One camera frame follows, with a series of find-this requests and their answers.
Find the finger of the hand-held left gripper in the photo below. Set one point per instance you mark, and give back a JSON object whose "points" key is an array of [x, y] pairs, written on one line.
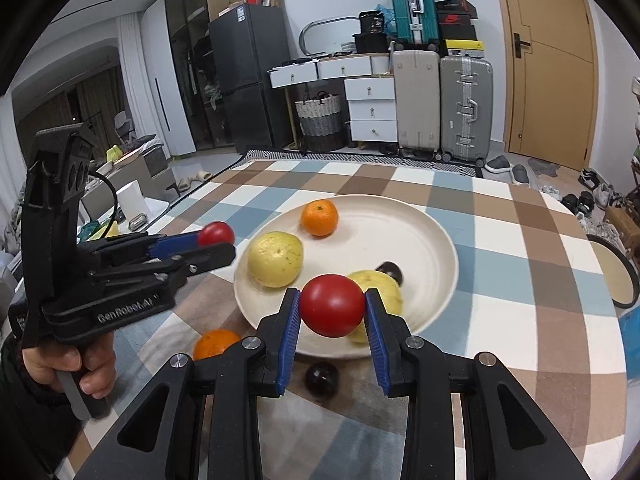
{"points": [[210, 257], [172, 245]]}

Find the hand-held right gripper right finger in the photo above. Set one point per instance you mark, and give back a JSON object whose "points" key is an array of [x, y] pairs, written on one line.
{"points": [[376, 340]]}

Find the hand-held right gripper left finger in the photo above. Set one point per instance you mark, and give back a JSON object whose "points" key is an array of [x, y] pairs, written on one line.
{"points": [[289, 340]]}

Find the small red tomato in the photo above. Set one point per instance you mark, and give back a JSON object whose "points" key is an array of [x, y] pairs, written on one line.
{"points": [[216, 234]]}

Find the yellow-green guava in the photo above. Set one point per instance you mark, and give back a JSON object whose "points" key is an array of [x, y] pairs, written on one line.
{"points": [[387, 297]]}

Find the large red tomato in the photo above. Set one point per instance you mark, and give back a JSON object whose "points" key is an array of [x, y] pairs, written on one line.
{"points": [[332, 310]]}

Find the yellow guava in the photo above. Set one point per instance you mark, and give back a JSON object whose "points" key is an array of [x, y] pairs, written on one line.
{"points": [[276, 259]]}

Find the dark plum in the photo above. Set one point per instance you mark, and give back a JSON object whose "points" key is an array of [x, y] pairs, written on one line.
{"points": [[322, 381], [391, 272]]}

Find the cream round plate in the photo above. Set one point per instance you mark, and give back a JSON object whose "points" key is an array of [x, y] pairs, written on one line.
{"points": [[400, 230]]}

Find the orange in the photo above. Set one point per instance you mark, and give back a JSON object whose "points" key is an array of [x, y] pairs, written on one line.
{"points": [[215, 345], [320, 217]]}

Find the person's left hand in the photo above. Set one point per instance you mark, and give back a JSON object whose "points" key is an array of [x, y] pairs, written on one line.
{"points": [[50, 362]]}

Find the white cylinder appliance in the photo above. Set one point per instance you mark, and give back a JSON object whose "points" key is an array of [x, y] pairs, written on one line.
{"points": [[132, 202]]}

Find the pair of beige slippers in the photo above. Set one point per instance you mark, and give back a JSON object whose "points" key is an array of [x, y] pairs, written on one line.
{"points": [[190, 181]]}

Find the grey office chair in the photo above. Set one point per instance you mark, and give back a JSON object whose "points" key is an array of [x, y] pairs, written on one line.
{"points": [[125, 127]]}

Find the brown curtains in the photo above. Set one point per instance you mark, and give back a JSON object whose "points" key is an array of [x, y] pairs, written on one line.
{"points": [[90, 110]]}

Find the checkered tablecloth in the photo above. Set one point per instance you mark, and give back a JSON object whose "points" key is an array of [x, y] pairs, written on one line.
{"points": [[500, 270]]}

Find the white curved cabinet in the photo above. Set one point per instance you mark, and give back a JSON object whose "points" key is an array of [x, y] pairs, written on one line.
{"points": [[162, 85]]}

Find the white curtain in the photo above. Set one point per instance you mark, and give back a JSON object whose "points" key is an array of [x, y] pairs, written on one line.
{"points": [[132, 75]]}

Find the woven laundry basket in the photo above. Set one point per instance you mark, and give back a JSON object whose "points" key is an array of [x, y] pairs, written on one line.
{"points": [[320, 120]]}

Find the glass-door wardrobe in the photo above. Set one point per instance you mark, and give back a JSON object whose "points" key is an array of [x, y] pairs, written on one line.
{"points": [[190, 60]]}

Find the dark grey refrigerator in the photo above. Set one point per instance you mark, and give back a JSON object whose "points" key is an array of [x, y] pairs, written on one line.
{"points": [[250, 75]]}

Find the grey slipper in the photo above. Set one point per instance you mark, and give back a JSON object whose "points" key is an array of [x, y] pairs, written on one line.
{"points": [[520, 175], [497, 165]]}

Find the white drawer desk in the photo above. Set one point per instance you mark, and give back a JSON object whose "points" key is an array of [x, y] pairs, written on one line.
{"points": [[372, 110]]}

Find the grey floor rug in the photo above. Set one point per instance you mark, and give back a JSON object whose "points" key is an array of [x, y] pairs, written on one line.
{"points": [[544, 167]]}

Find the beige suitcase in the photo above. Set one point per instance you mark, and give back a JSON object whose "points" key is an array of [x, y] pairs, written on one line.
{"points": [[416, 102]]}

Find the pair of black sneakers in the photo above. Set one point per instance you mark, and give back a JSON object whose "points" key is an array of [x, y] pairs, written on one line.
{"points": [[577, 204]]}

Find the silver suitcase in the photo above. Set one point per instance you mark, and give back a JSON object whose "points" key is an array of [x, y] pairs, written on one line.
{"points": [[465, 110]]}

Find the round black-rimmed tray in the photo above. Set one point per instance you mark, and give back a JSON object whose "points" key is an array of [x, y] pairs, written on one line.
{"points": [[612, 270]]}

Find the black storage bin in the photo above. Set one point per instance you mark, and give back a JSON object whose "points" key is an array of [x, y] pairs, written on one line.
{"points": [[371, 43]]}

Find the brown cardboard box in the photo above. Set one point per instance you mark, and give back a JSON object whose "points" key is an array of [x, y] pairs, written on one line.
{"points": [[617, 222]]}

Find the black printed box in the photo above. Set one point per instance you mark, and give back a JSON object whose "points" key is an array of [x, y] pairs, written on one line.
{"points": [[372, 22]]}

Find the blue plastic bag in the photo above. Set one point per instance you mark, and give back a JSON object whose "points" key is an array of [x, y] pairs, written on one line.
{"points": [[389, 17]]}

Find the yellow and black shoe box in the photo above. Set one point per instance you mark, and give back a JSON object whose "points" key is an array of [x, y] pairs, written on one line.
{"points": [[464, 49]]}

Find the plain black shoe box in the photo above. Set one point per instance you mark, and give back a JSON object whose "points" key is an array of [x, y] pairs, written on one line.
{"points": [[459, 34]]}

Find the wooden door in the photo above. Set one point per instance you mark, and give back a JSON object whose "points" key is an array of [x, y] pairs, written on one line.
{"points": [[550, 70]]}

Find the teal suitcase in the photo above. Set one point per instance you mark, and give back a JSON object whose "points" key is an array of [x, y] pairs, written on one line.
{"points": [[412, 7]]}

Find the red and black shoe box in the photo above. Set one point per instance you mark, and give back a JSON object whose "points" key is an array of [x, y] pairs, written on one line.
{"points": [[455, 20]]}

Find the shoe rack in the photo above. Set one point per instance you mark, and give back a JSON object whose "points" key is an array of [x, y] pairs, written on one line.
{"points": [[635, 135]]}

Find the silver arched mirror frame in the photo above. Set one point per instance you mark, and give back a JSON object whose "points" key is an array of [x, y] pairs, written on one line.
{"points": [[325, 21]]}

